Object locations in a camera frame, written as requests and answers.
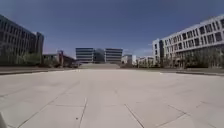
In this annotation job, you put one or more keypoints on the small pale building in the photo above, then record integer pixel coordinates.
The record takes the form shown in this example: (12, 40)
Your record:
(129, 59)
(146, 61)

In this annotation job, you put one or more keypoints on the building with horizontal window bands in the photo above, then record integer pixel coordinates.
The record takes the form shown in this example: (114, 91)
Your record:
(83, 55)

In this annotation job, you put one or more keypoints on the row of trees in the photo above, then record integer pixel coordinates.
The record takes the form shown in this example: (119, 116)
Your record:
(200, 60)

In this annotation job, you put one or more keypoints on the pale concrete slab pavement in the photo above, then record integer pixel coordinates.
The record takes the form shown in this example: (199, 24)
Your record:
(110, 93)

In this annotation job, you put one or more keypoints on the white building with grid windows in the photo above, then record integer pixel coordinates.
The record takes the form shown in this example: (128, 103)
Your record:
(196, 36)

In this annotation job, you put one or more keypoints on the low reddish building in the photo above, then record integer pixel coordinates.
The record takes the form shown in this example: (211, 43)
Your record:
(63, 60)

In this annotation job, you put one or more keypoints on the row of bushes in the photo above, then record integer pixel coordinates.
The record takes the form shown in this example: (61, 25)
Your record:
(20, 59)

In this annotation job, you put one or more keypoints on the dark building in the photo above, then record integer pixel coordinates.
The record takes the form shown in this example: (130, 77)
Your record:
(16, 36)

